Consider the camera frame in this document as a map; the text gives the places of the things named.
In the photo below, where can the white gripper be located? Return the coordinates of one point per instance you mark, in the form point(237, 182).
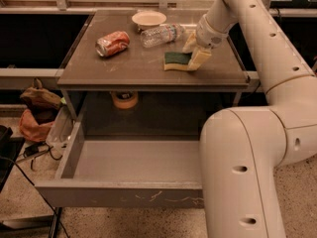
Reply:
point(208, 34)

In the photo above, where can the green and yellow sponge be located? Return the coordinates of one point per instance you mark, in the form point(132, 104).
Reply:
point(176, 61)

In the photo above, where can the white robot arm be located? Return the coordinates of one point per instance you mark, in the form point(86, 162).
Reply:
point(241, 146)

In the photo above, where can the grey open top drawer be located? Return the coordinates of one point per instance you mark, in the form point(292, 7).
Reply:
point(146, 156)

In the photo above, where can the clear plastic water bottle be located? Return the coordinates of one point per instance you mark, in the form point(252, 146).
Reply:
point(161, 35)

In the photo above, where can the white bowl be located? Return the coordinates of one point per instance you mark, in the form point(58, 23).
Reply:
point(148, 19)

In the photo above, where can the crushed orange soda can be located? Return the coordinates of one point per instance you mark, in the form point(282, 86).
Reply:
point(112, 44)

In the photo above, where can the grey cabinet table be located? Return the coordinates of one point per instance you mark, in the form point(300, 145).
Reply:
point(141, 69)

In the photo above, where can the roll of masking tape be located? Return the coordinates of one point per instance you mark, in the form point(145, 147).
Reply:
point(125, 100)

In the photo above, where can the clear plastic bag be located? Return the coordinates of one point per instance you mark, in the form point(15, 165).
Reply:
point(60, 131)

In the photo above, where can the orange cloth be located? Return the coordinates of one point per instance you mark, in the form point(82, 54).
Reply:
point(31, 130)

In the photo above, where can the black object at left edge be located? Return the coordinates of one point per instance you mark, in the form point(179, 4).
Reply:
point(10, 148)

